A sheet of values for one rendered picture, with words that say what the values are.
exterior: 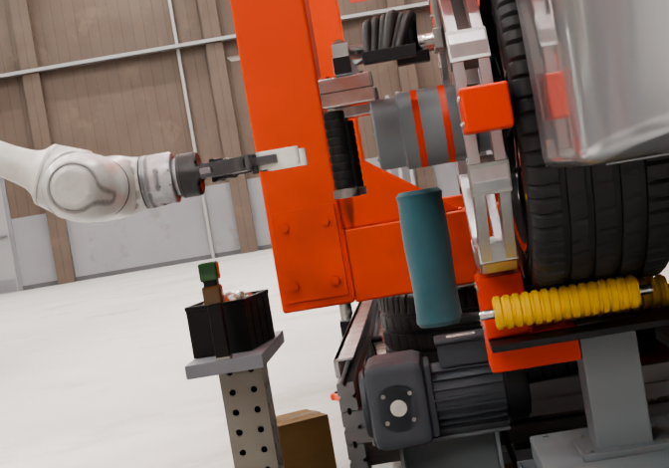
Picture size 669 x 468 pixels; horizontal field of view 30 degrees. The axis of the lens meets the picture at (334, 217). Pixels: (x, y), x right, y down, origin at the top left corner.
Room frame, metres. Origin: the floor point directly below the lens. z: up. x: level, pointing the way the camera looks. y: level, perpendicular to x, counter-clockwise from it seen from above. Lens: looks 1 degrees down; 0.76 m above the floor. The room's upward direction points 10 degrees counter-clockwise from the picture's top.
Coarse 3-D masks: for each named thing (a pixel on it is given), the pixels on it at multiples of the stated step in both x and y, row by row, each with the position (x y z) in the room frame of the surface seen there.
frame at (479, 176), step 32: (448, 0) 2.06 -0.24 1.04; (448, 32) 2.00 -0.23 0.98; (480, 32) 1.99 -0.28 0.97; (480, 64) 1.98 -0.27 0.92; (480, 160) 1.99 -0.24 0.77; (480, 192) 2.00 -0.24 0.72; (480, 224) 2.05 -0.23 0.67; (512, 224) 2.06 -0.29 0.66; (480, 256) 2.13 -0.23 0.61; (512, 256) 2.11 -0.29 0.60
